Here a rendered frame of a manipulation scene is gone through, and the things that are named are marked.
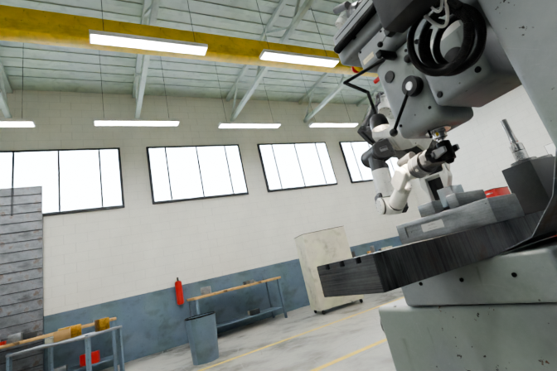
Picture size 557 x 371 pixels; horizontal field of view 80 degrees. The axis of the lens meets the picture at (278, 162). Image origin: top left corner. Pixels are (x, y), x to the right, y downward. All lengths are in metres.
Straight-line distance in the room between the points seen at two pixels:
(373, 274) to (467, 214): 0.44
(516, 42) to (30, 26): 5.66
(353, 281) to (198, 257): 7.72
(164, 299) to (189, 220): 1.83
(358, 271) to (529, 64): 0.59
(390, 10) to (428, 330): 0.99
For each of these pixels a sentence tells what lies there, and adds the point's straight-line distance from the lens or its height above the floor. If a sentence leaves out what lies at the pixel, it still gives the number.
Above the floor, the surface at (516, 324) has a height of 0.71.
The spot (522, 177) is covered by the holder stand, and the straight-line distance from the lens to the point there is 1.56.
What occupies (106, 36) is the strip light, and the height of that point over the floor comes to 4.30.
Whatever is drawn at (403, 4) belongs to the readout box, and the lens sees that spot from 0.99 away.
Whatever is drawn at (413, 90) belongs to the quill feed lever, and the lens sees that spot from 1.23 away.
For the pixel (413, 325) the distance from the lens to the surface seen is 1.34.
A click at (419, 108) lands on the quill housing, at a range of 1.24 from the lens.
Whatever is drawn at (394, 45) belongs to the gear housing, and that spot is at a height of 1.63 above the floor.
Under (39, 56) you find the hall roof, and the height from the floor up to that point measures 6.20.
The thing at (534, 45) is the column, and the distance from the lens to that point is 0.94.
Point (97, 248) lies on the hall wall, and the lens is 8.30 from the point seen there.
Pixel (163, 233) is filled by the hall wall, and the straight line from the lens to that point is 8.42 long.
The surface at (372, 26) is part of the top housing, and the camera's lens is 1.41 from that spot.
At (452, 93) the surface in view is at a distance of 1.16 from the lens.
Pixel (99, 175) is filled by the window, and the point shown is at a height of 3.96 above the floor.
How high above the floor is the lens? 0.97
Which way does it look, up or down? 18 degrees up
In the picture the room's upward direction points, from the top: 14 degrees counter-clockwise
